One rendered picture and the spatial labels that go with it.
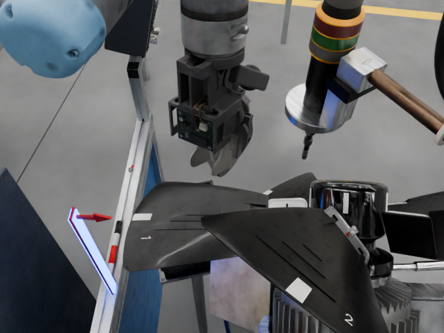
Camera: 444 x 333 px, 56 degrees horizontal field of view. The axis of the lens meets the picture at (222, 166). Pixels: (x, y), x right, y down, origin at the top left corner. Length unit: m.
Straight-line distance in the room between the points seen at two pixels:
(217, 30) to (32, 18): 0.19
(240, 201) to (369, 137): 1.84
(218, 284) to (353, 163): 1.60
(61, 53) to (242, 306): 0.59
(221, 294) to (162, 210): 0.23
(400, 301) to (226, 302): 0.33
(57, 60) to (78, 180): 1.94
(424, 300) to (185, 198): 0.41
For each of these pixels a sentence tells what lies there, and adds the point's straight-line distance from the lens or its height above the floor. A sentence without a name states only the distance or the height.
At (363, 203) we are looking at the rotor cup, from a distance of 0.65.
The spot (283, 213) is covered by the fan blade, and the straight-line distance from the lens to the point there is 0.50.
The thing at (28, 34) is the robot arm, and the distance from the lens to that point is 0.38.
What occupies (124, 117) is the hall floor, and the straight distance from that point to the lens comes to 2.52.
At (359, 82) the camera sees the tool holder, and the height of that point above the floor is 1.53.
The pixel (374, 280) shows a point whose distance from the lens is 0.68.
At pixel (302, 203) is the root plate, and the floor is 1.19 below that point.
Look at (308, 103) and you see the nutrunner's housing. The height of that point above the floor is 1.46.
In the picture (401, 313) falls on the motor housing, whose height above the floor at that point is 1.17.
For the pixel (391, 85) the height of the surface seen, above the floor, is 1.53.
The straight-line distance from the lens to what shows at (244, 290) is 0.82.
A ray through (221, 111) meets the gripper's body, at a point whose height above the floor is 1.42.
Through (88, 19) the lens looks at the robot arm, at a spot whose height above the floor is 1.57.
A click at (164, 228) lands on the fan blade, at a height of 1.18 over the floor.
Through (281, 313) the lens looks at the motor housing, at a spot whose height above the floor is 1.12.
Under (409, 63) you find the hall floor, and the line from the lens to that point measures 3.07.
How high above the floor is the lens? 1.78
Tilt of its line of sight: 53 degrees down
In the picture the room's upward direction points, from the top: straight up
